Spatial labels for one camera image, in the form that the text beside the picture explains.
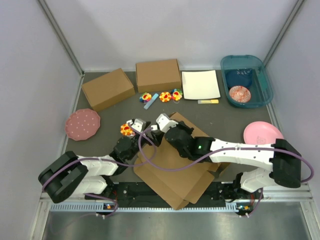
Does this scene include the cardboard box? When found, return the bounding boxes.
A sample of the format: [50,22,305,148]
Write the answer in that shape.
[132,111,231,211]
[82,68,136,112]
[135,59,182,93]

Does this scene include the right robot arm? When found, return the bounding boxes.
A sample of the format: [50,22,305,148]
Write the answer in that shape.
[151,117,302,198]

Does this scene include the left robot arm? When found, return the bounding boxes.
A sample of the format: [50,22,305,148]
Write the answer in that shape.
[38,119,164,204]

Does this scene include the orange yellow flower plush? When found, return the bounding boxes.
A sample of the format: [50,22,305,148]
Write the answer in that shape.
[120,123,135,137]

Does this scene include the light blue marker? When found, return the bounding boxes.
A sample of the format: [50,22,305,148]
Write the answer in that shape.
[143,93,159,110]

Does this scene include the rainbow flower plush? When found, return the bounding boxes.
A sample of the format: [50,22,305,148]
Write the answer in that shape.
[139,92,152,104]
[170,88,183,101]

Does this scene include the white square plate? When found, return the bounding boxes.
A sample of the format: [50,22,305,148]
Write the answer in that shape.
[181,70,221,100]

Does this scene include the yellow highlighter marker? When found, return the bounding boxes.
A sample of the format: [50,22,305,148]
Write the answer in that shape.
[197,99,219,105]

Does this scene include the dark pink dotted plate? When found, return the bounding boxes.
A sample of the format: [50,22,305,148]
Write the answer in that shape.
[64,108,101,141]

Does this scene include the red patterned bowl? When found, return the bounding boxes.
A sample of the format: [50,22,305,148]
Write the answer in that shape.
[229,85,252,103]

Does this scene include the light pink plate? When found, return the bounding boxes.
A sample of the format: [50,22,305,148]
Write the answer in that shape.
[243,121,284,145]

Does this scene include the teal plastic bin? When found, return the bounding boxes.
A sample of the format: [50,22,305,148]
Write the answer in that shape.
[220,55,274,109]

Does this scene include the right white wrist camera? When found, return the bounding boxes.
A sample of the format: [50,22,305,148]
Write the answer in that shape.
[151,113,178,133]

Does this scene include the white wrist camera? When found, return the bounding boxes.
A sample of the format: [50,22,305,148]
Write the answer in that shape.
[126,118,147,133]
[151,113,178,133]

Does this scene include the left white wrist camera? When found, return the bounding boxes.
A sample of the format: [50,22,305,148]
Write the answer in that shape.
[126,118,147,133]

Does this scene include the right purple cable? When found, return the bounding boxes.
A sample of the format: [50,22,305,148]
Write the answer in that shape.
[138,127,315,217]

